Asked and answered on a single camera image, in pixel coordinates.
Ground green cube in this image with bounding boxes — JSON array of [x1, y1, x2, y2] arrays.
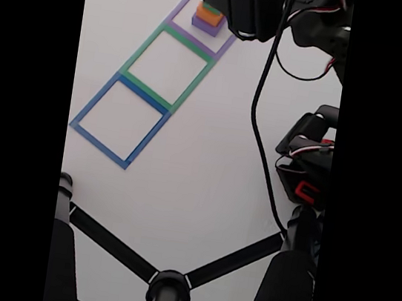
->
[[201, 2, 222, 14]]

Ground orange square block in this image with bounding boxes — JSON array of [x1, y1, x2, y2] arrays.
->
[[194, 0, 225, 27]]

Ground purple square block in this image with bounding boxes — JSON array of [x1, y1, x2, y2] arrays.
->
[[190, 10, 227, 39]]

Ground red table clamp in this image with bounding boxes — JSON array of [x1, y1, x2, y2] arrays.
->
[[292, 178, 323, 208]]

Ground purple tape square frame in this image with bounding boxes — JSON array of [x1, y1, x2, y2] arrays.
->
[[161, 0, 244, 63]]

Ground green tape square frame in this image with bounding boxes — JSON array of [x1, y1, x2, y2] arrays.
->
[[113, 16, 219, 119]]

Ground blue tape square frame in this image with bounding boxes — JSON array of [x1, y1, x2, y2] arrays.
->
[[63, 67, 177, 176]]

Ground black camera tripod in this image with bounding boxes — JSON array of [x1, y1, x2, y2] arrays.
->
[[43, 171, 326, 301]]

